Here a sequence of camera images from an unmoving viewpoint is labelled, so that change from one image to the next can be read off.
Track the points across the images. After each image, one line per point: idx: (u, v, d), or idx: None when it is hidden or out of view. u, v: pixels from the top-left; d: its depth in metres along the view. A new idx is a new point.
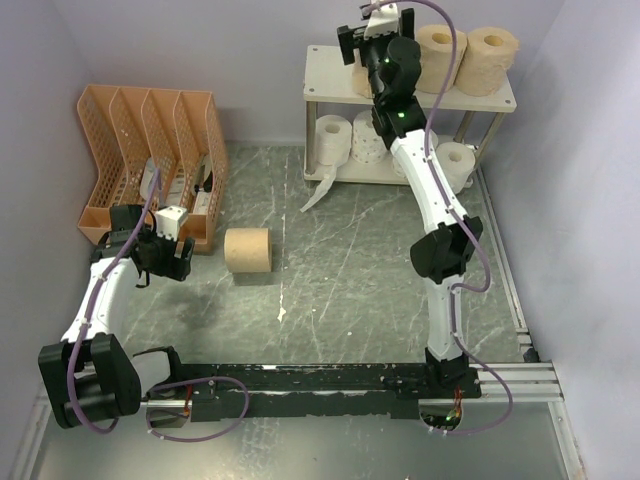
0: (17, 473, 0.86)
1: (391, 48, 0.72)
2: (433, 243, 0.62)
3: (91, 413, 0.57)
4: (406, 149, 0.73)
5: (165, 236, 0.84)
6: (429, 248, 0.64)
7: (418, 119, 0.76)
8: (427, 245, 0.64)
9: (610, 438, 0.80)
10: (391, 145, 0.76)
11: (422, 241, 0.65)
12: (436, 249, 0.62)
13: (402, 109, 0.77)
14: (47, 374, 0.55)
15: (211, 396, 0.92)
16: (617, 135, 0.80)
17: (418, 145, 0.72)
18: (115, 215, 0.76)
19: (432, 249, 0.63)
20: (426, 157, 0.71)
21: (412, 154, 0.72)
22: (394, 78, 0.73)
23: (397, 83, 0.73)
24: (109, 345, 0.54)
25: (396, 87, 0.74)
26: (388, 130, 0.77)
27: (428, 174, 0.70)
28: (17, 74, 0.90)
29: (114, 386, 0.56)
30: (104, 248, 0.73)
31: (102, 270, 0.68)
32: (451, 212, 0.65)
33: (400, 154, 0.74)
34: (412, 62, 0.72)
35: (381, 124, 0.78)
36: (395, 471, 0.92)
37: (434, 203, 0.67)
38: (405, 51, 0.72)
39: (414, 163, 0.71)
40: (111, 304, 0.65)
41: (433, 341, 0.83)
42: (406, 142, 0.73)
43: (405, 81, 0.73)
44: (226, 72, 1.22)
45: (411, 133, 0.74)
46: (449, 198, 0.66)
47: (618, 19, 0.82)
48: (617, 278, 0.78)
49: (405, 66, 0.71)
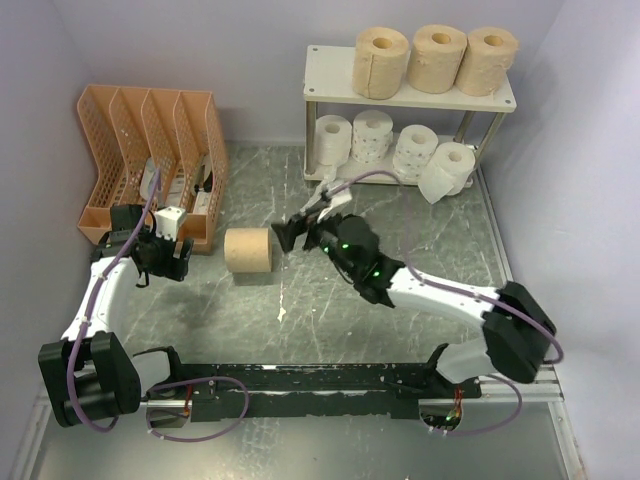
0: (16, 473, 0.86)
1: (343, 233, 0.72)
2: (502, 339, 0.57)
3: (91, 412, 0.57)
4: (401, 288, 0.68)
5: (164, 236, 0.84)
6: (502, 345, 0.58)
7: (395, 267, 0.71)
8: (499, 345, 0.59)
9: (611, 438, 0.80)
10: (392, 301, 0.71)
11: (492, 345, 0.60)
12: (509, 342, 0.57)
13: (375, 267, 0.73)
14: (47, 373, 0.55)
15: (211, 396, 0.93)
16: (618, 135, 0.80)
17: (406, 277, 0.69)
18: (116, 215, 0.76)
19: (508, 345, 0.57)
20: (419, 280, 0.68)
21: (408, 287, 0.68)
22: (363, 255, 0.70)
23: (365, 255, 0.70)
24: (109, 344, 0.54)
25: (367, 258, 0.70)
26: (379, 293, 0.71)
27: (435, 291, 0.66)
28: (18, 75, 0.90)
29: (114, 384, 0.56)
30: (105, 247, 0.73)
31: (102, 269, 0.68)
32: (482, 297, 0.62)
33: (401, 298, 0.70)
34: (366, 234, 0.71)
35: (369, 292, 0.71)
36: (395, 471, 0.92)
37: (461, 304, 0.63)
38: (359, 231, 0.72)
39: (421, 295, 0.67)
40: (110, 303, 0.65)
41: (457, 373, 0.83)
42: (397, 284, 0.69)
43: (374, 250, 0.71)
44: (226, 72, 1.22)
45: (395, 278, 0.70)
46: (469, 288, 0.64)
47: (618, 19, 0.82)
48: (618, 278, 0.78)
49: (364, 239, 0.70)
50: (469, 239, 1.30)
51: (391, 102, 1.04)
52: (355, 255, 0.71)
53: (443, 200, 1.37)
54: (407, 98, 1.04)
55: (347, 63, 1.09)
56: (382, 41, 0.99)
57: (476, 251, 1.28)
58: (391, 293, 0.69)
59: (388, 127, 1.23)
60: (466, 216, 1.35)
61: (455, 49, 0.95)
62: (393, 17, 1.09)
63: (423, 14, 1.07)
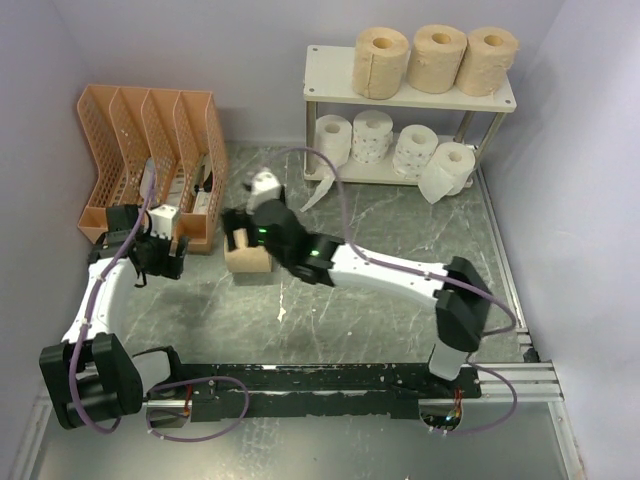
0: (16, 473, 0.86)
1: (255, 217, 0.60)
2: (453, 316, 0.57)
3: (94, 413, 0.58)
4: (345, 269, 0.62)
5: (159, 236, 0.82)
6: (452, 321, 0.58)
7: (328, 242, 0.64)
8: (449, 322, 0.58)
9: (611, 438, 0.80)
10: (335, 281, 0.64)
11: (440, 321, 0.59)
12: (460, 318, 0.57)
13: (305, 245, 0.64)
14: (49, 376, 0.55)
15: (211, 396, 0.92)
16: (618, 135, 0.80)
17: (350, 255, 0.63)
18: (112, 215, 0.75)
19: (458, 321, 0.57)
20: (364, 259, 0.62)
21: (353, 267, 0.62)
22: (286, 236, 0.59)
23: (287, 235, 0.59)
24: (110, 345, 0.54)
25: (291, 237, 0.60)
26: (320, 273, 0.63)
27: (382, 270, 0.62)
28: (17, 74, 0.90)
29: (116, 386, 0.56)
30: (102, 248, 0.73)
31: (100, 270, 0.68)
32: (432, 276, 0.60)
33: (344, 279, 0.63)
34: (282, 211, 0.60)
35: (308, 274, 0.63)
36: (395, 471, 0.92)
37: (412, 283, 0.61)
38: (277, 211, 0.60)
39: (367, 275, 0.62)
40: (110, 304, 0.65)
41: (447, 369, 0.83)
42: (339, 264, 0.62)
43: (296, 228, 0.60)
44: (226, 72, 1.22)
45: (335, 256, 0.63)
46: (417, 267, 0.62)
47: (618, 19, 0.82)
48: (618, 278, 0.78)
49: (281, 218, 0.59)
50: (469, 239, 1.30)
51: (391, 102, 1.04)
52: (277, 239, 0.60)
53: (443, 200, 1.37)
54: (407, 98, 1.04)
55: (348, 63, 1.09)
56: (382, 41, 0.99)
57: (476, 251, 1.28)
58: (333, 273, 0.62)
59: (388, 127, 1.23)
60: (466, 216, 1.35)
61: (455, 49, 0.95)
62: (393, 18, 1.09)
63: (423, 14, 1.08)
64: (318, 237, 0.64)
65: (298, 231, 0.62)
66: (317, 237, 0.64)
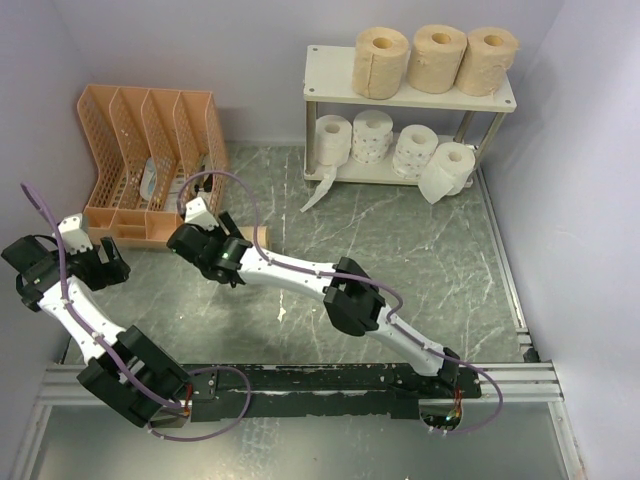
0: (16, 473, 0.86)
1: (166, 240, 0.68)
2: (340, 309, 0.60)
3: (159, 392, 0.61)
4: (250, 270, 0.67)
5: (82, 250, 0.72)
6: (340, 313, 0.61)
7: (239, 245, 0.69)
8: (338, 314, 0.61)
9: (611, 439, 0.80)
10: (246, 279, 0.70)
11: (330, 313, 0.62)
12: (346, 310, 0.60)
13: (220, 250, 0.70)
14: (101, 391, 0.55)
15: (211, 396, 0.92)
16: (619, 135, 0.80)
17: (255, 257, 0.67)
18: (14, 256, 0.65)
19: (345, 313, 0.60)
20: (266, 260, 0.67)
21: (257, 268, 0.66)
22: (190, 246, 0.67)
23: (194, 247, 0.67)
24: (139, 330, 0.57)
25: (200, 248, 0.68)
26: (230, 273, 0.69)
27: (282, 270, 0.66)
28: (17, 75, 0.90)
29: (166, 362, 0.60)
30: (35, 284, 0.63)
31: (58, 298, 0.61)
32: (322, 274, 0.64)
33: (252, 277, 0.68)
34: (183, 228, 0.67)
35: (220, 275, 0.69)
36: (395, 471, 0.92)
37: (306, 281, 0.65)
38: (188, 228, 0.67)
39: (269, 275, 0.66)
40: (97, 310, 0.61)
41: (416, 363, 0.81)
42: (245, 264, 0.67)
43: (199, 240, 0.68)
44: (225, 71, 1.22)
45: (243, 258, 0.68)
46: (310, 266, 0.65)
47: (618, 18, 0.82)
48: (617, 280, 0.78)
49: (185, 234, 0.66)
50: (469, 239, 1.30)
51: (391, 102, 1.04)
52: (185, 252, 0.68)
53: (443, 200, 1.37)
54: (407, 98, 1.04)
55: (347, 63, 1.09)
56: (382, 41, 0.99)
57: (476, 251, 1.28)
58: (242, 273, 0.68)
59: (388, 127, 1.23)
60: (466, 216, 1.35)
61: (455, 49, 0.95)
62: (393, 18, 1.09)
63: (423, 14, 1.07)
64: (230, 241, 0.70)
65: (208, 241, 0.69)
66: (230, 241, 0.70)
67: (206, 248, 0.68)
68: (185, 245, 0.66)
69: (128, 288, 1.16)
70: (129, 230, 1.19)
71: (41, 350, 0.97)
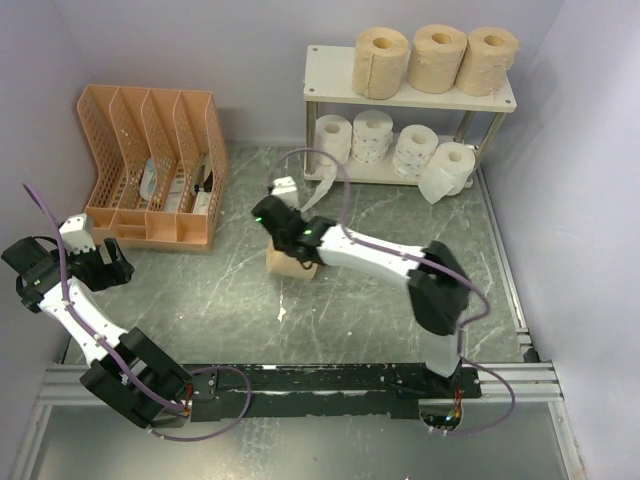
0: (16, 473, 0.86)
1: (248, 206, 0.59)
2: (425, 296, 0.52)
3: (160, 393, 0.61)
4: (332, 248, 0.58)
5: (84, 250, 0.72)
6: (424, 302, 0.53)
7: (323, 223, 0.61)
8: (421, 303, 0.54)
9: (611, 439, 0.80)
10: (326, 260, 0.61)
11: (412, 301, 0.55)
12: (432, 301, 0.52)
13: (301, 227, 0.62)
14: (104, 392, 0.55)
15: (211, 396, 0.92)
16: (620, 135, 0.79)
17: (337, 235, 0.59)
18: (15, 256, 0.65)
19: (430, 301, 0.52)
20: (349, 239, 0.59)
21: (339, 246, 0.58)
22: (276, 219, 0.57)
23: (279, 219, 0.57)
24: (140, 330, 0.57)
25: (285, 221, 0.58)
26: (311, 252, 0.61)
27: (366, 250, 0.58)
28: (17, 75, 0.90)
29: (168, 362, 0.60)
30: (35, 286, 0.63)
31: (59, 299, 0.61)
32: (409, 257, 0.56)
33: (332, 258, 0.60)
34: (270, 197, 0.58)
35: (299, 253, 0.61)
36: (395, 472, 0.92)
37: (390, 263, 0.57)
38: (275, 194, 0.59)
39: (350, 255, 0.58)
40: (98, 313, 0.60)
41: (442, 362, 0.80)
42: (327, 241, 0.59)
43: (286, 212, 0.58)
44: (225, 71, 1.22)
45: (325, 235, 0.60)
46: (396, 248, 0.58)
47: (619, 18, 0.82)
48: (617, 281, 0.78)
49: (272, 203, 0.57)
50: (469, 239, 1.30)
51: (391, 102, 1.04)
52: (268, 224, 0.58)
53: (443, 200, 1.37)
54: (406, 98, 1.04)
55: (347, 63, 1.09)
56: (382, 41, 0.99)
57: (476, 251, 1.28)
58: (322, 252, 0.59)
59: (388, 128, 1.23)
60: (466, 216, 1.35)
61: (455, 49, 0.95)
62: (392, 17, 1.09)
63: (423, 13, 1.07)
64: (314, 218, 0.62)
65: (293, 215, 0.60)
66: (313, 219, 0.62)
67: (291, 223, 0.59)
68: (270, 215, 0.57)
69: (128, 288, 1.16)
70: (128, 231, 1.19)
71: (41, 350, 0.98)
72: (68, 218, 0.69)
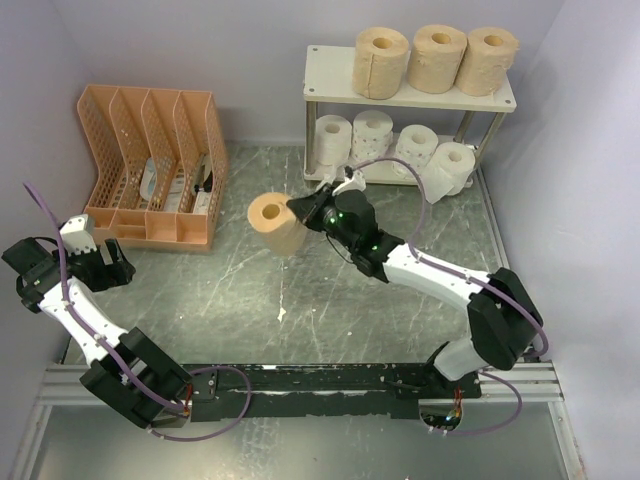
0: (17, 473, 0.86)
1: (340, 202, 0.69)
2: (486, 321, 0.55)
3: (160, 393, 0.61)
4: (396, 265, 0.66)
5: (85, 250, 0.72)
6: (485, 329, 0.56)
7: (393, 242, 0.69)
8: (482, 329, 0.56)
9: (611, 439, 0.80)
10: (387, 276, 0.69)
11: (474, 327, 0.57)
12: (494, 327, 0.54)
13: (373, 240, 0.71)
14: (105, 392, 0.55)
15: (211, 396, 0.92)
16: (620, 135, 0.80)
17: (403, 253, 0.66)
18: (16, 256, 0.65)
19: (491, 328, 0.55)
20: (415, 258, 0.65)
21: (403, 264, 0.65)
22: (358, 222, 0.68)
23: (362, 225, 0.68)
24: (140, 331, 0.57)
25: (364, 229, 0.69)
26: (376, 267, 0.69)
27: (431, 270, 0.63)
28: (17, 75, 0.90)
29: (168, 362, 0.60)
30: (36, 286, 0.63)
31: (59, 299, 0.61)
32: (473, 280, 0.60)
33: (398, 275, 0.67)
34: (362, 202, 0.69)
35: (365, 265, 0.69)
36: (395, 472, 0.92)
37: (452, 284, 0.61)
38: (355, 200, 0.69)
39: (414, 273, 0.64)
40: (98, 313, 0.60)
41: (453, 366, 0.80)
42: (393, 260, 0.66)
43: (369, 220, 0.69)
44: (226, 71, 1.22)
45: (392, 252, 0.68)
46: (461, 270, 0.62)
47: (619, 18, 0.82)
48: (617, 281, 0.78)
49: (363, 210, 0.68)
50: (469, 240, 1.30)
51: (391, 102, 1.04)
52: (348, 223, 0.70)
53: (443, 200, 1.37)
54: (407, 98, 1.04)
55: (347, 63, 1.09)
56: (382, 41, 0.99)
57: (476, 251, 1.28)
58: (387, 267, 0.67)
59: (388, 127, 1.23)
60: (466, 216, 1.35)
61: (455, 49, 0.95)
62: (392, 17, 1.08)
63: (423, 13, 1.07)
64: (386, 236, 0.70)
65: (372, 226, 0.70)
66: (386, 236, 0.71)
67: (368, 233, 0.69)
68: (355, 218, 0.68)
69: (128, 288, 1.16)
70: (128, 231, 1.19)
71: (41, 349, 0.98)
72: (70, 218, 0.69)
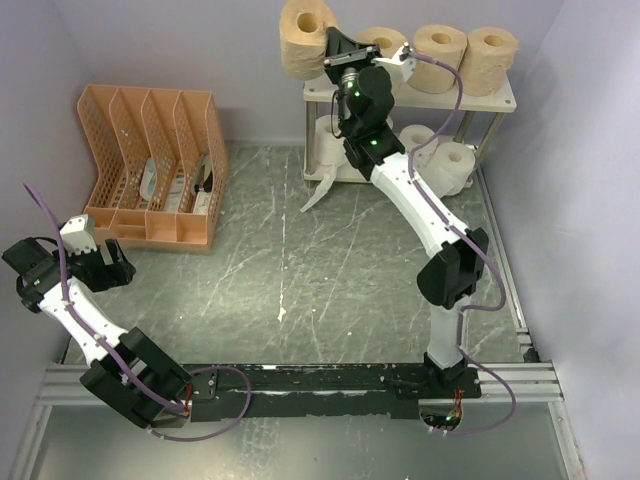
0: (16, 473, 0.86)
1: (361, 82, 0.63)
2: (444, 271, 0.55)
3: (160, 393, 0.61)
4: (389, 175, 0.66)
5: (85, 250, 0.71)
6: (438, 275, 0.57)
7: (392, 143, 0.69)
8: (435, 273, 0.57)
9: (611, 439, 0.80)
10: (372, 174, 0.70)
11: (428, 269, 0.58)
12: (447, 277, 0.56)
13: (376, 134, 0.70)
14: (104, 391, 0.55)
15: (211, 396, 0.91)
16: (620, 135, 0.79)
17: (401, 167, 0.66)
18: (16, 255, 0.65)
19: (445, 276, 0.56)
20: (410, 179, 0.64)
21: (395, 178, 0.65)
22: (367, 111, 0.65)
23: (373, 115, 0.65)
24: (140, 331, 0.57)
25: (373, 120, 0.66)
26: (365, 161, 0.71)
27: (416, 199, 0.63)
28: (17, 75, 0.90)
29: (167, 361, 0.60)
30: (36, 286, 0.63)
31: (59, 299, 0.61)
32: (452, 228, 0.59)
33: (384, 183, 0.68)
34: (383, 93, 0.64)
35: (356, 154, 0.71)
36: (395, 472, 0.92)
37: (431, 223, 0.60)
38: (376, 81, 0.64)
39: (401, 190, 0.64)
40: (98, 313, 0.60)
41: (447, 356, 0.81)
42: (387, 167, 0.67)
43: (381, 114, 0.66)
44: (226, 71, 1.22)
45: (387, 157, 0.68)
46: (445, 214, 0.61)
47: (619, 17, 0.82)
48: (617, 280, 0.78)
49: (380, 103, 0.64)
50: None
51: None
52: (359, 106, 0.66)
53: (443, 200, 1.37)
54: (407, 98, 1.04)
55: None
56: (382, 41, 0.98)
57: None
58: (377, 170, 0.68)
59: None
60: (466, 216, 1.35)
61: (455, 49, 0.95)
62: (392, 17, 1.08)
63: (423, 13, 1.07)
64: (389, 134, 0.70)
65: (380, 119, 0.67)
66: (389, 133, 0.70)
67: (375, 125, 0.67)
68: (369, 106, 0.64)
69: (128, 288, 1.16)
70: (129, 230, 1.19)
71: (41, 350, 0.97)
72: (70, 217, 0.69)
